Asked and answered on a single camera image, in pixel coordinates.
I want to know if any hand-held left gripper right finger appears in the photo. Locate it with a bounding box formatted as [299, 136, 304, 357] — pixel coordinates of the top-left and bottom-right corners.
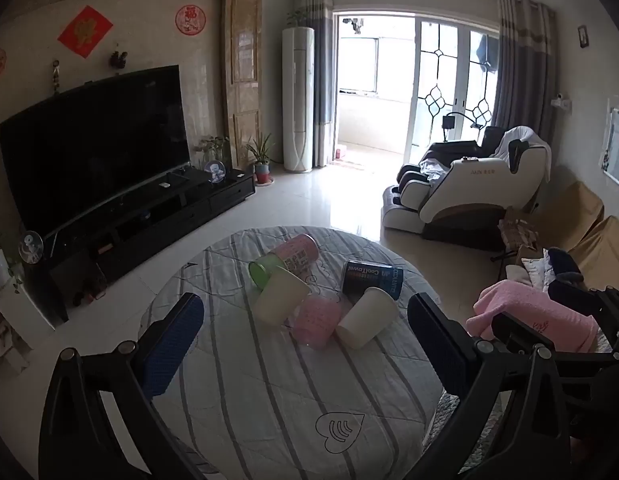
[403, 292, 584, 480]

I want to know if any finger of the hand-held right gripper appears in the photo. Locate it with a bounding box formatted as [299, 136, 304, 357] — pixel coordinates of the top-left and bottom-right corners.
[491, 311, 557, 357]

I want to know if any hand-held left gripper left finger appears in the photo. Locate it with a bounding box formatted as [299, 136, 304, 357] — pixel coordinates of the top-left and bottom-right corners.
[38, 292, 206, 480]

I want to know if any white paper cup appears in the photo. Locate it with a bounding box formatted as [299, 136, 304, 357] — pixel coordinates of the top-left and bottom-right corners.
[336, 287, 399, 350]

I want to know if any dark blue printed cup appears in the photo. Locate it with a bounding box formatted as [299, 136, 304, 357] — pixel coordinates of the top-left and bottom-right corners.
[340, 259, 405, 302]

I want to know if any cream plastic cup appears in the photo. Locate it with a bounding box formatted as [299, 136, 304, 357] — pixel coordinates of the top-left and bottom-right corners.
[254, 265, 311, 329]

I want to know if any green cup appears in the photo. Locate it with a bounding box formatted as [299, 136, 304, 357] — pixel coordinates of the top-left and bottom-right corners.
[248, 253, 288, 289]

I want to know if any pink translucent cup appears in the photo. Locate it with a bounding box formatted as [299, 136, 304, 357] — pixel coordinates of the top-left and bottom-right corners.
[293, 292, 346, 351]

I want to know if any pink printed cup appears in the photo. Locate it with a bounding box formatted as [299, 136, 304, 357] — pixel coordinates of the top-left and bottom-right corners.
[275, 233, 319, 277]

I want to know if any pink towel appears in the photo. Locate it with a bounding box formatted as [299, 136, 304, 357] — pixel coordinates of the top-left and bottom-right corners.
[464, 280, 613, 356]

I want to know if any dark clothing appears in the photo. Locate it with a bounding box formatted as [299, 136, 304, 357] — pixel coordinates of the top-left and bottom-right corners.
[545, 247, 593, 288]

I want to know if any grey shaggy rug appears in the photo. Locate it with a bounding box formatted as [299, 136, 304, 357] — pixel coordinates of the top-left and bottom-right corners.
[425, 389, 495, 461]

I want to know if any patterned cushion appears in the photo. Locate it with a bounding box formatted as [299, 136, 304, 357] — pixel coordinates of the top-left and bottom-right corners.
[498, 206, 544, 251]

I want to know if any brown sofa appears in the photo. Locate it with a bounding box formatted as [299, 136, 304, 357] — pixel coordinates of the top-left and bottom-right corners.
[499, 180, 619, 301]

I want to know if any round table with striped cloth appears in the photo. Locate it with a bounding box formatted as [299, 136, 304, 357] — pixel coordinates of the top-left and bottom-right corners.
[138, 227, 443, 480]

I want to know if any black television stand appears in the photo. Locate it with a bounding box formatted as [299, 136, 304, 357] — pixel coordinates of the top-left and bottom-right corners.
[24, 166, 256, 311]

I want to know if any white massage chair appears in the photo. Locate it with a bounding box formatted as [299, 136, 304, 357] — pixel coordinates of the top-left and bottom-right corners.
[382, 125, 552, 252]

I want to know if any white low cabinet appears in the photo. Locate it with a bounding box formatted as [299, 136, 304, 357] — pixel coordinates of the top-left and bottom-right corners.
[0, 255, 57, 356]

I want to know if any white cloth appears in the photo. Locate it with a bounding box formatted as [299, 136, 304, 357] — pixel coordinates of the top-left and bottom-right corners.
[489, 126, 551, 182]

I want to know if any leafy green houseplant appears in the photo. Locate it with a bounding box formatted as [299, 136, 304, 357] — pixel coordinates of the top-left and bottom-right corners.
[195, 135, 231, 167]

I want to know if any potted plant red pot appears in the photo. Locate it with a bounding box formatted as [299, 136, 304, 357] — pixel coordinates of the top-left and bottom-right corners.
[243, 132, 276, 187]

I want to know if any black stand with holder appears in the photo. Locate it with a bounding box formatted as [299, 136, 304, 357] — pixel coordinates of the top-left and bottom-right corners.
[440, 111, 485, 142]

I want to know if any black flat television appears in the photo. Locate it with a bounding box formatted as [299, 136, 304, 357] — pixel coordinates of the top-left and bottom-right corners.
[0, 64, 191, 239]

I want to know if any glass sliding door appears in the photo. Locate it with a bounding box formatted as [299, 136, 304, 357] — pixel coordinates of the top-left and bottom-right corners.
[405, 16, 501, 161]

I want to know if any grey curtain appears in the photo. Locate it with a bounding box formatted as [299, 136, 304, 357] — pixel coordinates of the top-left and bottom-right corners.
[495, 0, 559, 147]
[300, 0, 336, 169]

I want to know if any white standing air conditioner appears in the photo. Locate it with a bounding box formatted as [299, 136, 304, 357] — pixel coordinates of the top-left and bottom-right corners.
[282, 27, 315, 174]

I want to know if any balcony window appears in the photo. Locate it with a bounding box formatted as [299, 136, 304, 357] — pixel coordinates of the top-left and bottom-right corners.
[339, 36, 380, 96]

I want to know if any wall poster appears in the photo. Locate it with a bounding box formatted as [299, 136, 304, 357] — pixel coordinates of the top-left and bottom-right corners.
[598, 108, 619, 188]

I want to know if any red diamond wall decoration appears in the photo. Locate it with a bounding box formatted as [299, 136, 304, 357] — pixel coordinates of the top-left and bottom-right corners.
[57, 5, 114, 59]

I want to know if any round red wall decoration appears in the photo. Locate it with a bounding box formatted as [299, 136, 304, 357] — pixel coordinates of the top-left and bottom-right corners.
[175, 4, 207, 36]

